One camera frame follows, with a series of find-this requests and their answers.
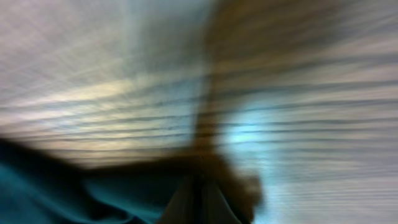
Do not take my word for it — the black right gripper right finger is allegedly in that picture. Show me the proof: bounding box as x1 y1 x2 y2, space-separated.
201 180 242 224

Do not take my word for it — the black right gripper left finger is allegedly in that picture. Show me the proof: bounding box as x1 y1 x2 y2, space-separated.
157 177 195 224

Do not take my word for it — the black polo shirt with logo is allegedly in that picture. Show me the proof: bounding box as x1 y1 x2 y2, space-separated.
0 136 262 224

